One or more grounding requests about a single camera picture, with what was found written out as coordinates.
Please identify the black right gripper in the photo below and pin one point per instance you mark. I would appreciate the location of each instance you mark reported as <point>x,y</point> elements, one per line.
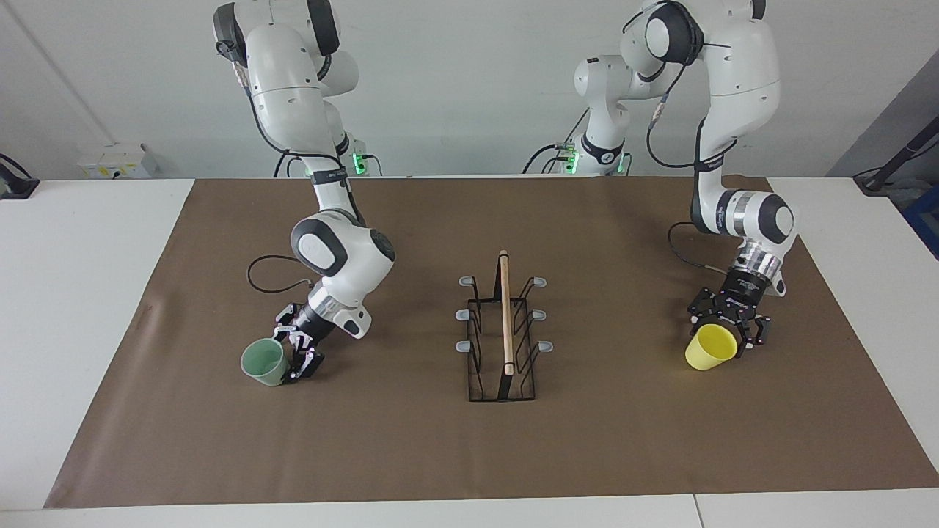
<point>314,323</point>

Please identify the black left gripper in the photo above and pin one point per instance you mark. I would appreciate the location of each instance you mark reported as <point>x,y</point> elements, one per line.
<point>741,293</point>

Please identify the yellow plastic cup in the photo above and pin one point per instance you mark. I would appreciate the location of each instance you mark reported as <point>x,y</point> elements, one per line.
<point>710,348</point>

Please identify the pale green plastic cup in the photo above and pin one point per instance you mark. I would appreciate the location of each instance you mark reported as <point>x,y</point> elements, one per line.
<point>262,363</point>

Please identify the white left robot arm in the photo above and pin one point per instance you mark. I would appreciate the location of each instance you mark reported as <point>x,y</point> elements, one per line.
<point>741,66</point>

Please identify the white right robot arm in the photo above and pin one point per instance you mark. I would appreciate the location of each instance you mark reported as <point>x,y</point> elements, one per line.
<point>279,73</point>

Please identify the brown paper table mat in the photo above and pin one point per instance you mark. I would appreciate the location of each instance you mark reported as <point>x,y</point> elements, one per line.
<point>367,440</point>

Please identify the blue crate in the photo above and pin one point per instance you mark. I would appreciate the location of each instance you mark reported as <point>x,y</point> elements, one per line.
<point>926,220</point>

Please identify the black stand pole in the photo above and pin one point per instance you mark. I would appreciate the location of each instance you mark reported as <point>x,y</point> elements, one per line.
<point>899,158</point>

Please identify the white wall socket box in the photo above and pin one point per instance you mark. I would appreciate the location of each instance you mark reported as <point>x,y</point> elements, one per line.
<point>117,161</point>

